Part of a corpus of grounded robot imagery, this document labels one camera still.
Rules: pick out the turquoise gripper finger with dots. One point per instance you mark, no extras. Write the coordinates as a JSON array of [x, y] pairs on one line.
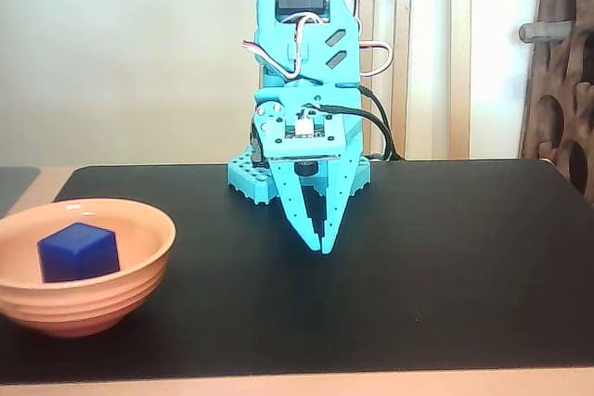
[[341, 187], [290, 192]]

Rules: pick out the blue cube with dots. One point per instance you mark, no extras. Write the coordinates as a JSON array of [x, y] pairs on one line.
[[76, 252]]

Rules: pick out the orange ribbed bowl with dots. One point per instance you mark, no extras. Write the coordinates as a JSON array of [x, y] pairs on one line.
[[93, 308]]

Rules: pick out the black table clamp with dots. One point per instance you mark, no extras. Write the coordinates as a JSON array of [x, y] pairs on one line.
[[256, 150]]

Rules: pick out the black table mat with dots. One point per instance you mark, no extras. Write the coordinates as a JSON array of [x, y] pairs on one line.
[[417, 275]]

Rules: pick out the light wooden slatted panel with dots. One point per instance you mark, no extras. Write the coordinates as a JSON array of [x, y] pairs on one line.
[[459, 43]]

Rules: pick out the brown wooden wine rack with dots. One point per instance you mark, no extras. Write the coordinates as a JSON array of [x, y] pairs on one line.
[[557, 90]]

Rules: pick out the turquoise perforated base plate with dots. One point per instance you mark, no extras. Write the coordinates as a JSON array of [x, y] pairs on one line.
[[246, 178]]

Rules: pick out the turquoise wrist camera mount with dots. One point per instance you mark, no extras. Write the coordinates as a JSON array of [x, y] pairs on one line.
[[306, 143]]

